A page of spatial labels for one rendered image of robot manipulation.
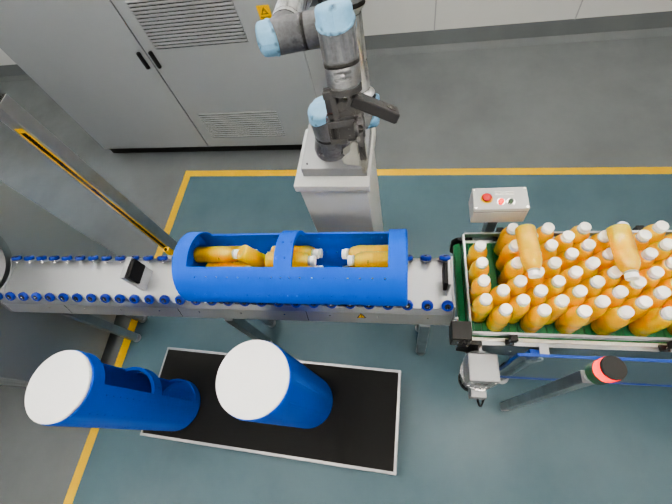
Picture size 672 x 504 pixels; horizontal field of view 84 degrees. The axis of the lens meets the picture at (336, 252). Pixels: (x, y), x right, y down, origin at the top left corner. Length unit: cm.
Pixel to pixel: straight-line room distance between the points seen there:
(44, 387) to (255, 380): 87
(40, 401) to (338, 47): 167
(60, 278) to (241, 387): 119
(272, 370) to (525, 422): 152
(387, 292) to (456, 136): 216
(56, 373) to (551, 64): 396
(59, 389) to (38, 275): 72
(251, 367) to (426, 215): 179
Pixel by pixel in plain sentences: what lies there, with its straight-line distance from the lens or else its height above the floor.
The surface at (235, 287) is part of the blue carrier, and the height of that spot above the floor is 117.
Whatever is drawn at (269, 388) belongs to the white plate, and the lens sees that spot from 143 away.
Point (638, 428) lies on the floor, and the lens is 266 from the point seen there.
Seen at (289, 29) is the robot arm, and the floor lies 190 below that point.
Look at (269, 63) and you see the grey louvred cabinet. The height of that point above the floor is 86.
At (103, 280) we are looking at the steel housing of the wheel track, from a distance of 211.
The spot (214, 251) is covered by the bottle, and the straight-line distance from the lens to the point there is 159.
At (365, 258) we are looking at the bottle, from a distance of 134.
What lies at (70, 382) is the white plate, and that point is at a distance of 186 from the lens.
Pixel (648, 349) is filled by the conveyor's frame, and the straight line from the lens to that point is 173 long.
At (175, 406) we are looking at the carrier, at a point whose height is 41.
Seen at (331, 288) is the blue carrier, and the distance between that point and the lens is 131.
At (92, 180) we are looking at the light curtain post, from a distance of 192.
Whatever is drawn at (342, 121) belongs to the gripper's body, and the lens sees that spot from 87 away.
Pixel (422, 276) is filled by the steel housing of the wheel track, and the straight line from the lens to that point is 157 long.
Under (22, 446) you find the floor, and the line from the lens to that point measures 344.
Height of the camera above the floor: 238
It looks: 62 degrees down
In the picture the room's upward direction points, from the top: 20 degrees counter-clockwise
